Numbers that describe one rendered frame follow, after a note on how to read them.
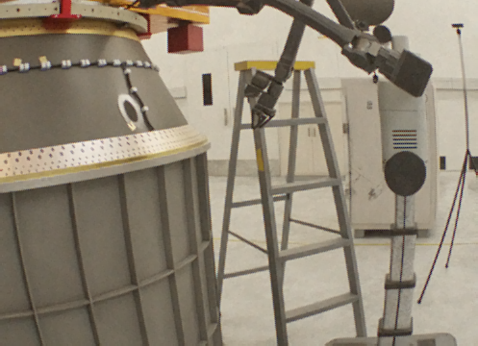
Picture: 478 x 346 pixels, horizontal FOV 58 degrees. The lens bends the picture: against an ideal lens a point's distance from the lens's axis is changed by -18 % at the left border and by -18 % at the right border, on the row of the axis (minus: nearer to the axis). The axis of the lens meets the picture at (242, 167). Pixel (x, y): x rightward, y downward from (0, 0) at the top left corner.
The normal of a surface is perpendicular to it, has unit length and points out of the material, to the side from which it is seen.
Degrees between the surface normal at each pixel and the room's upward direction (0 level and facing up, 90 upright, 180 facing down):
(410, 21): 90
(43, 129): 62
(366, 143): 90
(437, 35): 90
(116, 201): 90
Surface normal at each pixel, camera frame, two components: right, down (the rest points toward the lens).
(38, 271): 0.63, 0.06
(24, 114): 0.54, -0.41
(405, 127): -0.28, 0.30
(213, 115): -0.42, 0.14
